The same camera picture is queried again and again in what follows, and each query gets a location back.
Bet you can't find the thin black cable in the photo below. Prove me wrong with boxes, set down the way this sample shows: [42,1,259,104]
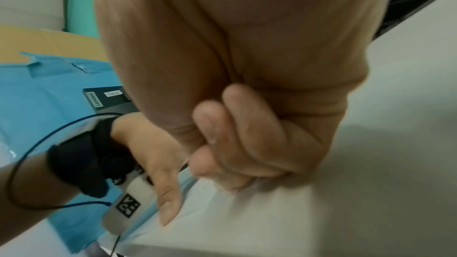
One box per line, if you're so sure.
[7,112,124,257]

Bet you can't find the blue plastic sheet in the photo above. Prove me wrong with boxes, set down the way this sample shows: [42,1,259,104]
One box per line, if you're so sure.
[0,49,194,255]

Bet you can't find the black device with white labels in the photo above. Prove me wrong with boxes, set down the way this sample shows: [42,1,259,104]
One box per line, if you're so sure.
[81,86,139,115]

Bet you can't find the black wrist strap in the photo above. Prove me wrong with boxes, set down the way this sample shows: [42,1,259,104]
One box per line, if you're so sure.
[46,116,144,199]

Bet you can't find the person's right hand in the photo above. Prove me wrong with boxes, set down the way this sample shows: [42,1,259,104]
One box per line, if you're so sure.
[92,0,392,193]

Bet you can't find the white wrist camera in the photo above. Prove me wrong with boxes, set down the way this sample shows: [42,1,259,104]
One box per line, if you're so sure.
[101,172,158,236]

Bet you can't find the person's left hand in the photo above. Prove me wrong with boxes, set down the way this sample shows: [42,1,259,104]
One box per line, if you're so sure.
[110,113,194,227]

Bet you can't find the person's left forearm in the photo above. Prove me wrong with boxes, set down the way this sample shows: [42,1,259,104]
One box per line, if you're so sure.
[0,152,83,251]

